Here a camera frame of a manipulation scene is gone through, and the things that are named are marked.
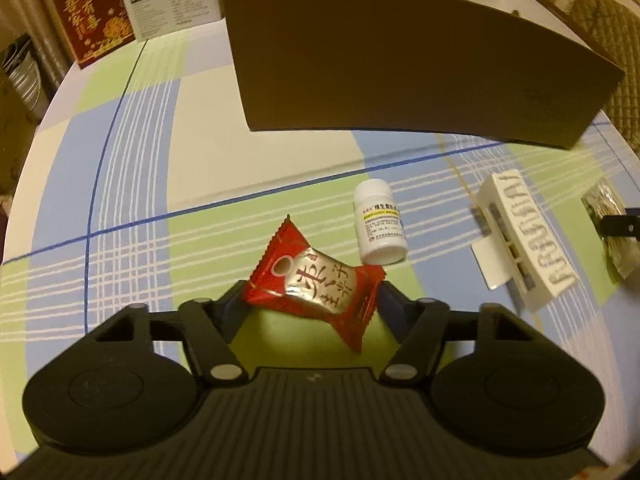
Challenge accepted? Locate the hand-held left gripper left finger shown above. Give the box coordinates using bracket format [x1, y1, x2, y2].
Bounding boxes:
[62, 281, 251, 386]

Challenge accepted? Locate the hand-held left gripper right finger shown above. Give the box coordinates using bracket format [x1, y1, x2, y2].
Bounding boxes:
[377, 282, 563, 386]

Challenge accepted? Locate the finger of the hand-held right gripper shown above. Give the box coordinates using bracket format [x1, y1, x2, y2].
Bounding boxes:
[600, 212, 640, 242]

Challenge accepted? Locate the clear snack packet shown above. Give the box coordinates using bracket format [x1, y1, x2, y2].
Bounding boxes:
[580, 177, 640, 281]

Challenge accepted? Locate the red candy packet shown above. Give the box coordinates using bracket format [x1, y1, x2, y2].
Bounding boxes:
[243, 215, 387, 356]

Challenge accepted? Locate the brown cardboard box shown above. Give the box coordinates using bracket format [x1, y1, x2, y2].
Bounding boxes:
[221, 0, 626, 150]

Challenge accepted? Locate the desktop with checked cloth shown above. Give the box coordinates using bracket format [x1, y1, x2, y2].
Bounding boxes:
[0, 15, 640, 461]

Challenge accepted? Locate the white pill bottle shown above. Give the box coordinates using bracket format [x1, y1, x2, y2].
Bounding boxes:
[354, 178, 408, 266]

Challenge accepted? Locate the white photo-printed box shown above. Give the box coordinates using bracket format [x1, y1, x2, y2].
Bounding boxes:
[112, 0, 223, 41]

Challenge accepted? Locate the stack of metal bowls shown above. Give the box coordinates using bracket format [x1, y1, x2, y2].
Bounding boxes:
[2, 35, 43, 121]

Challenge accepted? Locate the red gift box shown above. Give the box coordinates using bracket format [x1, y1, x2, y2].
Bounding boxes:
[45, 0, 137, 70]

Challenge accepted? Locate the beige curtain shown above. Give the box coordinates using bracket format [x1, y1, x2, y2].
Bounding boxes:
[7, 0, 71, 76]

